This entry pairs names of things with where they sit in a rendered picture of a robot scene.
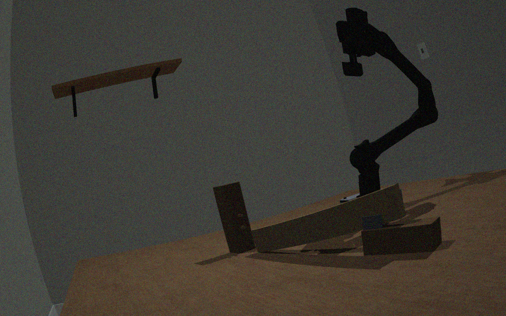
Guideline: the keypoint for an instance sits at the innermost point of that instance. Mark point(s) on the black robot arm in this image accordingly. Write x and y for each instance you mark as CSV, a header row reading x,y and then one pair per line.
x,y
367,40

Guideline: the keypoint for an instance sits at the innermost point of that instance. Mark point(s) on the long brown wooden rail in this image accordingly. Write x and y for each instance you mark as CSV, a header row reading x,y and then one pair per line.
x,y
331,222

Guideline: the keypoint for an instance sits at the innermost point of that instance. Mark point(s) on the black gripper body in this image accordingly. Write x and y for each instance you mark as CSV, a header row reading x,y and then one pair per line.
x,y
352,68

